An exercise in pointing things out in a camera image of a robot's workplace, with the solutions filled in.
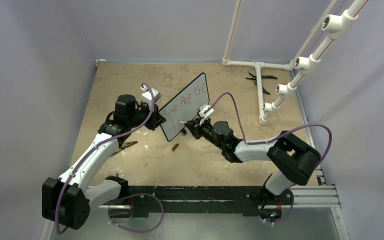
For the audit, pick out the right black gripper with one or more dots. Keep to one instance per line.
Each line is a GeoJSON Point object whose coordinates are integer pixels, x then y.
{"type": "Point", "coordinates": [193, 125]}

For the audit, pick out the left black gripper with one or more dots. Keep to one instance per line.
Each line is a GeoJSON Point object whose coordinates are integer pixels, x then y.
{"type": "Point", "coordinates": [157, 119]}

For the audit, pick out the small black-framed whiteboard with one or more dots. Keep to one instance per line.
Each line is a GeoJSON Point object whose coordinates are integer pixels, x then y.
{"type": "Point", "coordinates": [184, 106]}

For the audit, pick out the red marker cap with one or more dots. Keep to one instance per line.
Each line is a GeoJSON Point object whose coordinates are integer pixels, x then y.
{"type": "Point", "coordinates": [175, 147]}

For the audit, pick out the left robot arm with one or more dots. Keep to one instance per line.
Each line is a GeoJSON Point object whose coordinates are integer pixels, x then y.
{"type": "Point", "coordinates": [69, 199]}

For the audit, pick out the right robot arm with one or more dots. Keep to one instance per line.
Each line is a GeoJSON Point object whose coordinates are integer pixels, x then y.
{"type": "Point", "coordinates": [295, 159]}

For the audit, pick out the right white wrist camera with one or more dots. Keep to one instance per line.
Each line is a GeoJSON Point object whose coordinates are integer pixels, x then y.
{"type": "Point", "coordinates": [205, 111]}

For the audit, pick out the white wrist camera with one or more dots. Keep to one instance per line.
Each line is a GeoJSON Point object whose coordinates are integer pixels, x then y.
{"type": "Point", "coordinates": [205, 111]}
{"type": "Point", "coordinates": [150, 97]}

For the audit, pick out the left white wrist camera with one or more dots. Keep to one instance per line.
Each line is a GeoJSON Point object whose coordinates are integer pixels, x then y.
{"type": "Point", "coordinates": [150, 97]}

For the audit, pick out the yellow-handled pliers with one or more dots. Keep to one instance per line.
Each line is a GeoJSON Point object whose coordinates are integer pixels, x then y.
{"type": "Point", "coordinates": [124, 146]}

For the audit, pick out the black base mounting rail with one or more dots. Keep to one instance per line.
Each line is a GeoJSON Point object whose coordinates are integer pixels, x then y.
{"type": "Point", "coordinates": [248, 201]}

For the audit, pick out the aluminium extrusion frame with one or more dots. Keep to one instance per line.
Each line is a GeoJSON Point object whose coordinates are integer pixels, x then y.
{"type": "Point", "coordinates": [315, 214]}

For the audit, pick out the white PVC pipe frame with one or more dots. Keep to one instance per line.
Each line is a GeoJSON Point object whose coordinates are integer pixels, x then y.
{"type": "Point", "coordinates": [334, 26]}

